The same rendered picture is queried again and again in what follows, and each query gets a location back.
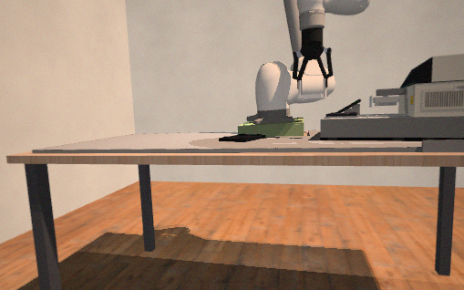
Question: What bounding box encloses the black rectangular frame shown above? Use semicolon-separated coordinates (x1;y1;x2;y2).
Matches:
219;134;265;142

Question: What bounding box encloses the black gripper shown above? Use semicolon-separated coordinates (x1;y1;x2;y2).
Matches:
293;27;333;97

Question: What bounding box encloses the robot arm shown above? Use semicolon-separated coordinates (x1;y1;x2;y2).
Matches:
247;0;371;124

